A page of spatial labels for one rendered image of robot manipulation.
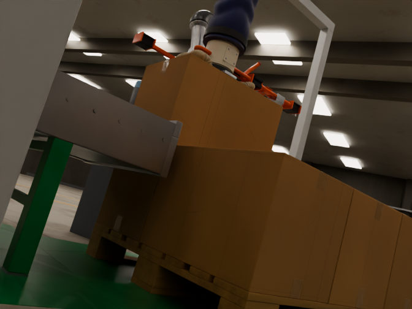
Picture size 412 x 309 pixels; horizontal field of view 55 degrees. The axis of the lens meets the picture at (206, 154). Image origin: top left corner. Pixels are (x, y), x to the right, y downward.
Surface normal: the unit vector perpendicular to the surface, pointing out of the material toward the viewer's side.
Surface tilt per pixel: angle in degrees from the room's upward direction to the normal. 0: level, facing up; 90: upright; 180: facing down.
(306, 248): 90
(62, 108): 90
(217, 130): 90
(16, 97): 90
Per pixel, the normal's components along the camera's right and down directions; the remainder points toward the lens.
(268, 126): 0.59, 0.04
